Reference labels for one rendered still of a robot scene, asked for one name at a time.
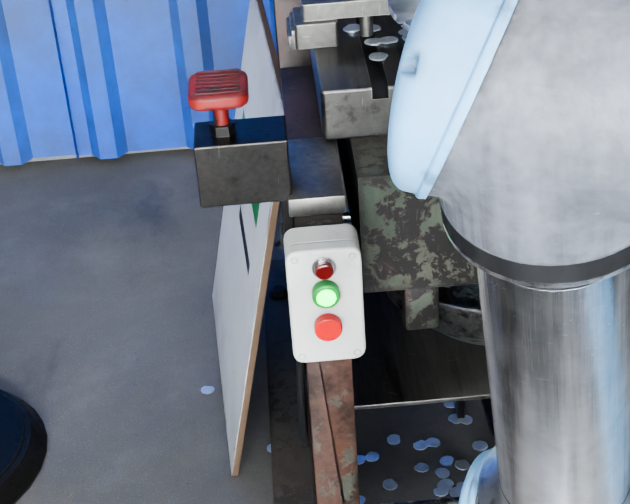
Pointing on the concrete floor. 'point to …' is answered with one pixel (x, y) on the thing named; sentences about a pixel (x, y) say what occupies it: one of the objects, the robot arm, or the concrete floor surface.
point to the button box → (340, 251)
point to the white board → (246, 246)
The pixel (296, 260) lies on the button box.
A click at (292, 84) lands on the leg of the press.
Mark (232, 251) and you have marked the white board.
